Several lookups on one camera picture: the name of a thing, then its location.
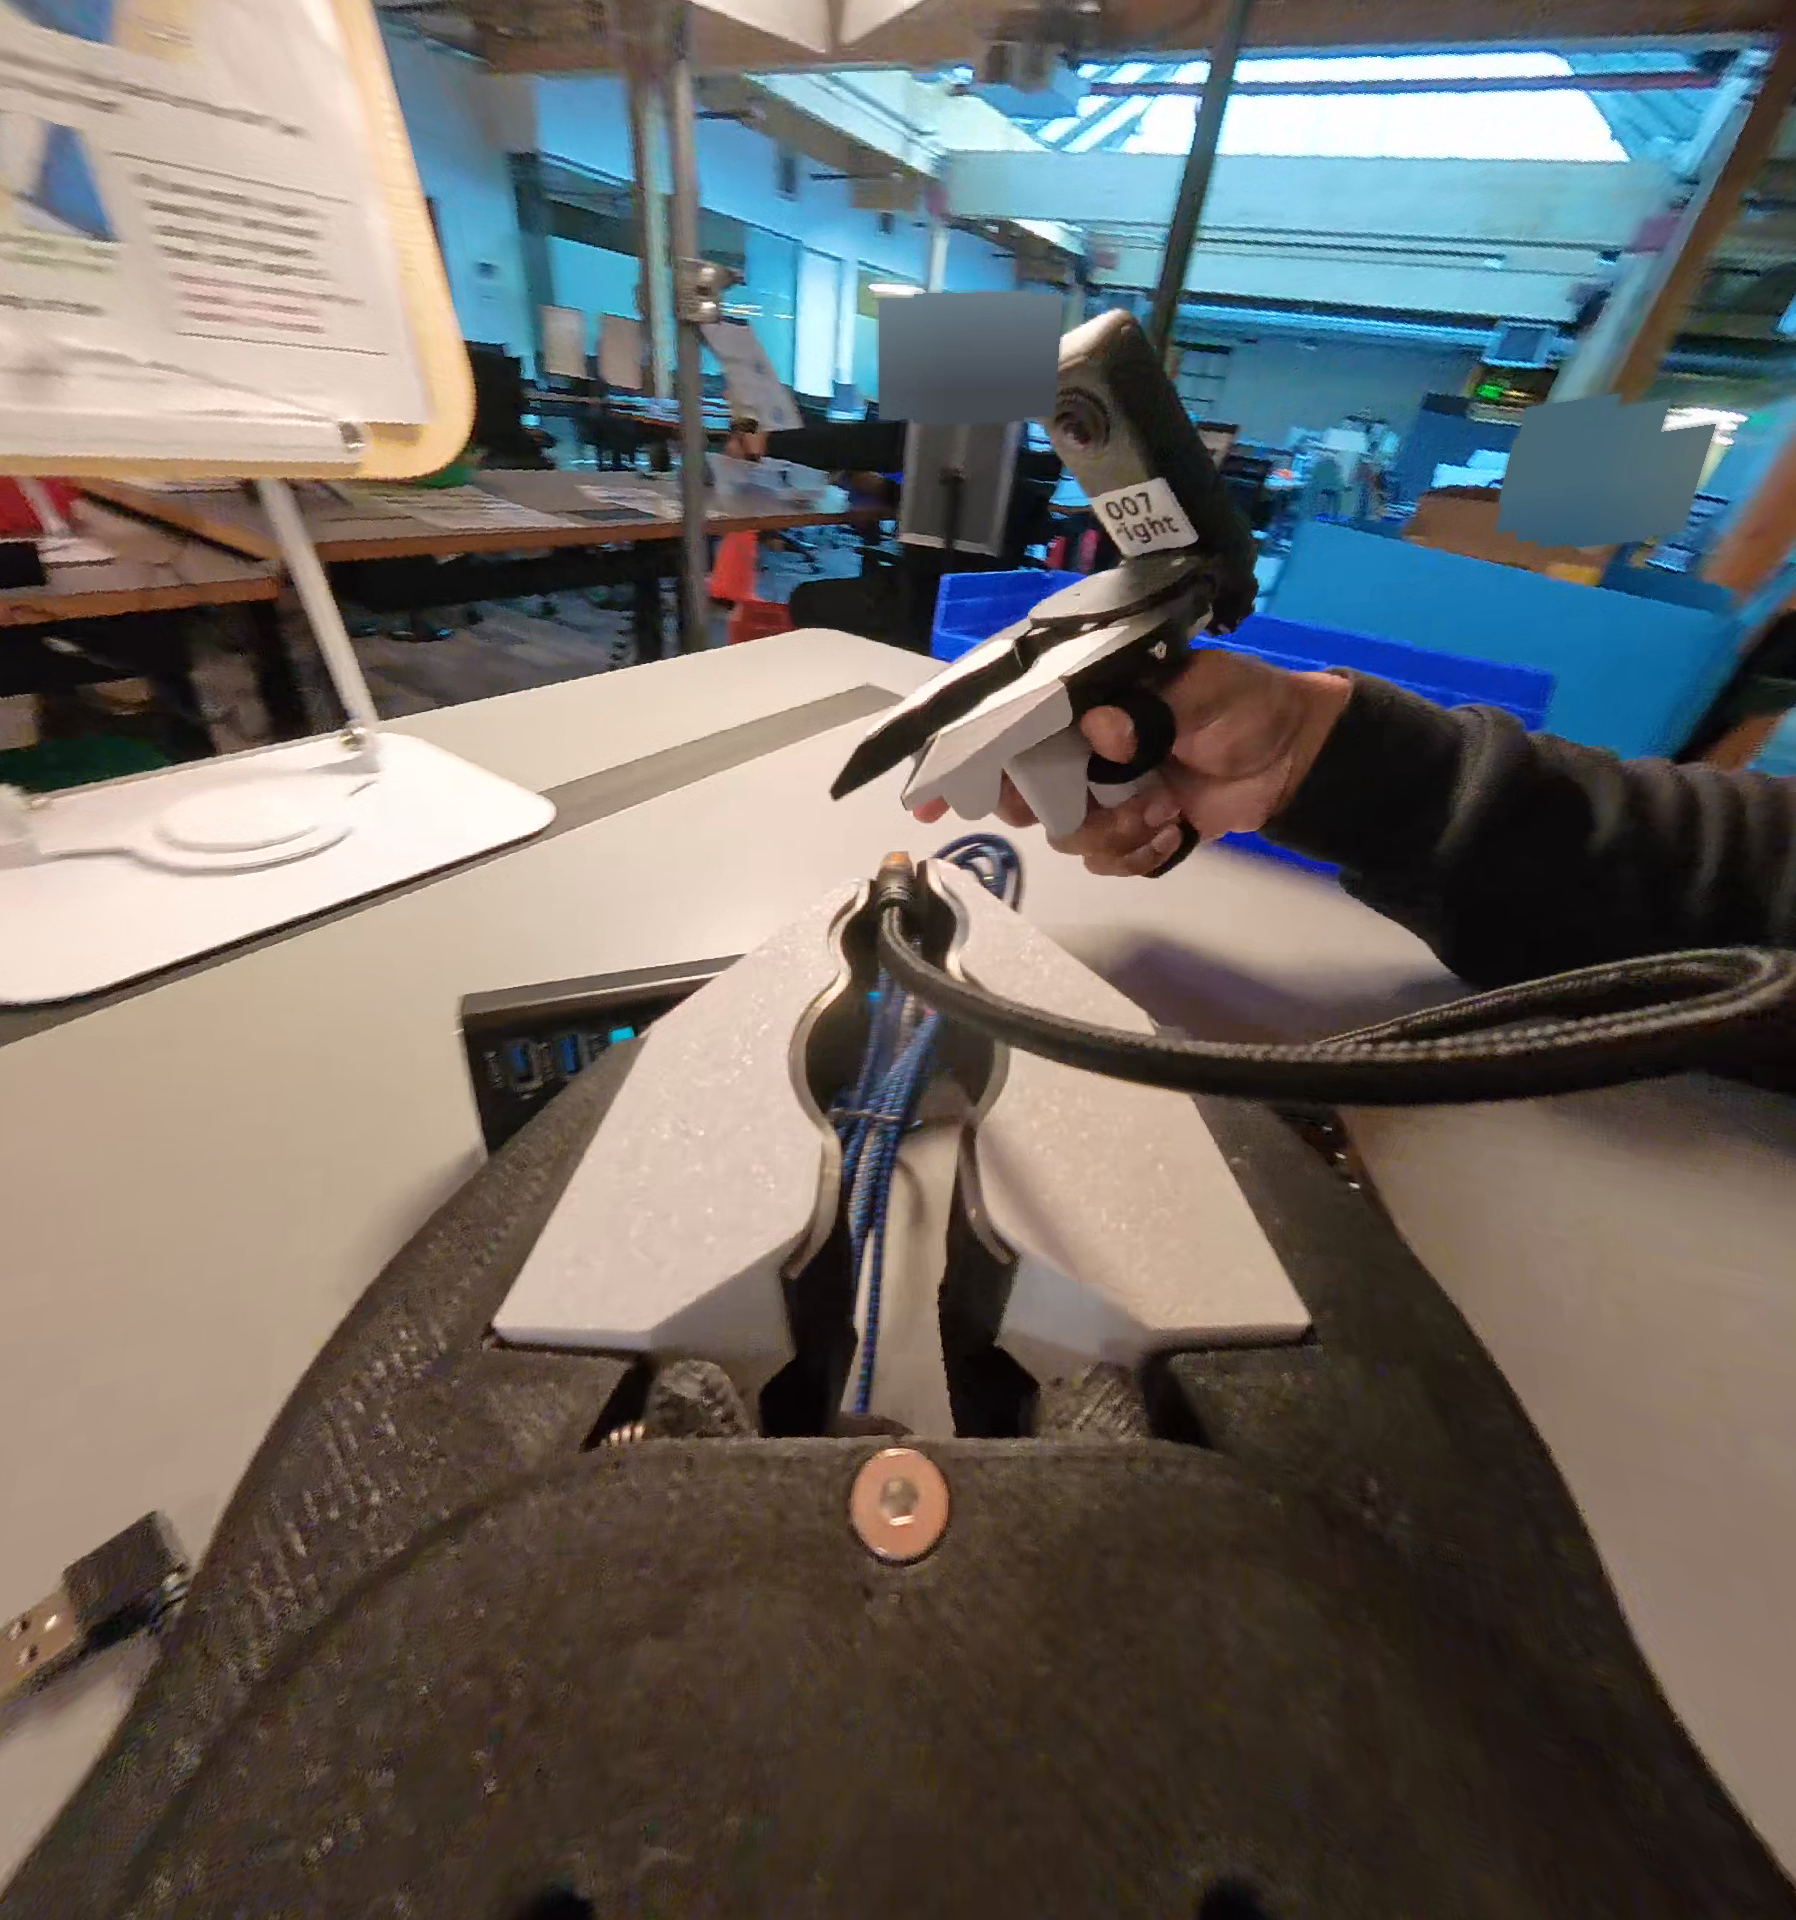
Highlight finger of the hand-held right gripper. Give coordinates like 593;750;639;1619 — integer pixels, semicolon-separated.
900;668;1098;839
834;621;1139;798

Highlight black usb hub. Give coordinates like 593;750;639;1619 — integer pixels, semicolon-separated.
459;955;743;1152

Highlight printed instruction sheet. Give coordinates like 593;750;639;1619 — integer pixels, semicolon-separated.
0;0;435;467

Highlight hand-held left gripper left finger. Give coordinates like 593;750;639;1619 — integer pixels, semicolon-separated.
493;884;879;1385

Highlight person's right hand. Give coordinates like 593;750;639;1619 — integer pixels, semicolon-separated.
910;653;1354;880

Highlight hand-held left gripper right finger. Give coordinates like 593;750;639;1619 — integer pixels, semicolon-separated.
899;862;1313;1370

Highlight wooden post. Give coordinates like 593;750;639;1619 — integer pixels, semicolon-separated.
1588;0;1796;603

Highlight wooden table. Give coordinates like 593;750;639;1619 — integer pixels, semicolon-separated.
0;471;900;752

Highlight blue plastic bins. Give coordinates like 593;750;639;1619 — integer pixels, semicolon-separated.
1265;518;1739;758

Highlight metal pole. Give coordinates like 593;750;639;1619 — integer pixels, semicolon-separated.
620;0;714;656

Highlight black cable with gold plug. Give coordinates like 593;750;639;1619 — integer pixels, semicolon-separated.
871;852;1796;1109

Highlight USB plug adapter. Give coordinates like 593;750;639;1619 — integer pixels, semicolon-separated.
0;1512;195;1775

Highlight black light stand pole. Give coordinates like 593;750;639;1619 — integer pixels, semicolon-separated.
1146;0;1260;362

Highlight person's right forearm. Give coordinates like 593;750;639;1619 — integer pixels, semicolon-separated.
1265;668;1796;1112

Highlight blue braided cable bundle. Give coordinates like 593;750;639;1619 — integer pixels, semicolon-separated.
824;835;1026;1418

